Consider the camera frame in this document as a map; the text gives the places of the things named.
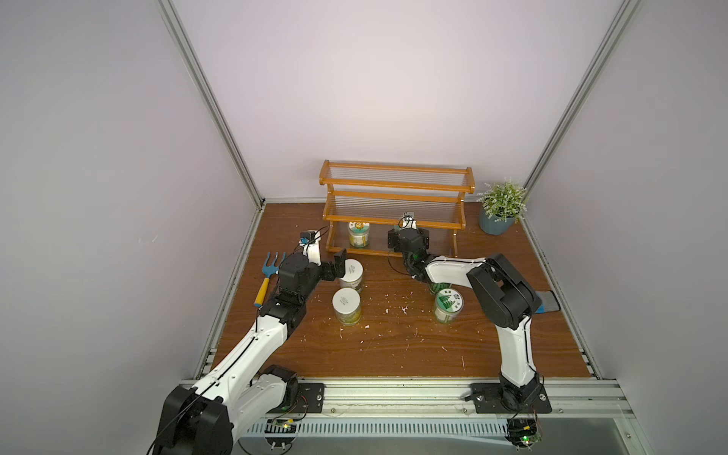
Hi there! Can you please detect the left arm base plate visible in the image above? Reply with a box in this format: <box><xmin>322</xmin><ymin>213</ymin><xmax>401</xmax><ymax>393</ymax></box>
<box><xmin>268</xmin><ymin>382</ymin><xmax>326</xmax><ymax>415</ymax></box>

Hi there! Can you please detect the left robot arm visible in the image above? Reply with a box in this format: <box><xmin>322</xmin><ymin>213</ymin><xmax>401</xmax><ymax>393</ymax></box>
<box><xmin>148</xmin><ymin>250</ymin><xmax>347</xmax><ymax>454</ymax></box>

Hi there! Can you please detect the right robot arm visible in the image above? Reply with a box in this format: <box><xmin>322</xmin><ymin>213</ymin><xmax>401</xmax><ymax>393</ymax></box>
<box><xmin>387</xmin><ymin>227</ymin><xmax>543</xmax><ymax>411</ymax></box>

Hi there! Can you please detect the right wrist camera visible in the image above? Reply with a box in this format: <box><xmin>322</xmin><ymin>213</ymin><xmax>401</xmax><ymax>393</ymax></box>
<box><xmin>398</xmin><ymin>212</ymin><xmax>416</xmax><ymax>229</ymax></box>

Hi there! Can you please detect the tall white tin can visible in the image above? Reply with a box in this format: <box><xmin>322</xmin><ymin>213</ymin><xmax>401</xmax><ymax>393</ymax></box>
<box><xmin>332</xmin><ymin>287</ymin><xmax>361</xmax><ymax>326</ymax></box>

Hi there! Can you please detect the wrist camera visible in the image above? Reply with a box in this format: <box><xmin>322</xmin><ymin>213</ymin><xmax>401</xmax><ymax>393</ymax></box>
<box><xmin>299</xmin><ymin>231</ymin><xmax>322</xmax><ymax>265</ymax></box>
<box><xmin>398</xmin><ymin>212</ymin><xmax>416</xmax><ymax>229</ymax></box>

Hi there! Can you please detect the right controller board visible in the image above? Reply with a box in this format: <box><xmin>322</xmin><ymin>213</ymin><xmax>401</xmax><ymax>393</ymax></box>
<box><xmin>505</xmin><ymin>419</ymin><xmax>541</xmax><ymax>449</ymax></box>

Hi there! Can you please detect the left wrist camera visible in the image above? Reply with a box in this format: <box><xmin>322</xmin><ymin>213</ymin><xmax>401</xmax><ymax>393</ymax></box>
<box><xmin>299</xmin><ymin>231</ymin><xmax>322</xmax><ymax>265</ymax></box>

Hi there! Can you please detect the teal garden hand fork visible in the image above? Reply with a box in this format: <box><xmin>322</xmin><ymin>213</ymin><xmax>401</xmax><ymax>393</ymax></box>
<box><xmin>254</xmin><ymin>252</ymin><xmax>286</xmax><ymax>308</ymax></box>

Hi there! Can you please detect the sunflower seed jar yellow label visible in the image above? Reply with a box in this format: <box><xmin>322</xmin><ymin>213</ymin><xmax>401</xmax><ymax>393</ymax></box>
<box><xmin>348</xmin><ymin>221</ymin><xmax>371</xmax><ymax>248</ymax></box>

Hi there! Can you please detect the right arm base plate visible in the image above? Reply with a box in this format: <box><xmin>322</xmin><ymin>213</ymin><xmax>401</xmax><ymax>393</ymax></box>
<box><xmin>464</xmin><ymin>383</ymin><xmax>553</xmax><ymax>415</ymax></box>

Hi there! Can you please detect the left controller board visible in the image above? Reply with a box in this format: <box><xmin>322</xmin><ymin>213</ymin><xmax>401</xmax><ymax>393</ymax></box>
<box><xmin>264</xmin><ymin>419</ymin><xmax>299</xmax><ymax>453</ymax></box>

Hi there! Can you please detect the aluminium rail frame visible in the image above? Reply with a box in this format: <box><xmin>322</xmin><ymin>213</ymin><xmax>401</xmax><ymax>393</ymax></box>
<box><xmin>231</xmin><ymin>377</ymin><xmax>652</xmax><ymax>454</ymax></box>

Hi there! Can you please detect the wooden three-tier shelf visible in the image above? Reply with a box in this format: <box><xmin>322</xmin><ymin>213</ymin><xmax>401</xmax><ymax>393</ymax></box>
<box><xmin>318</xmin><ymin>160</ymin><xmax>476</xmax><ymax>256</ymax></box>

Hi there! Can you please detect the controller board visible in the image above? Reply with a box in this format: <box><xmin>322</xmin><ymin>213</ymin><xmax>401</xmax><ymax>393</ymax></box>
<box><xmin>505</xmin><ymin>419</ymin><xmax>541</xmax><ymax>449</ymax></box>
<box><xmin>264</xmin><ymin>419</ymin><xmax>299</xmax><ymax>453</ymax></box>

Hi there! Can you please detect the potted green plant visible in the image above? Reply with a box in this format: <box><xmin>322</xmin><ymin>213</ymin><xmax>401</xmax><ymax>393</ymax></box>
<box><xmin>478</xmin><ymin>180</ymin><xmax>527</xmax><ymax>235</ymax></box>

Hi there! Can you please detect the green label jar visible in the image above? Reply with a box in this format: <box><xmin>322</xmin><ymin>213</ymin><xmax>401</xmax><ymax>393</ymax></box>
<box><xmin>339</xmin><ymin>259</ymin><xmax>364</xmax><ymax>293</ymax></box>
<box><xmin>433</xmin><ymin>288</ymin><xmax>464</xmax><ymax>323</ymax></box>

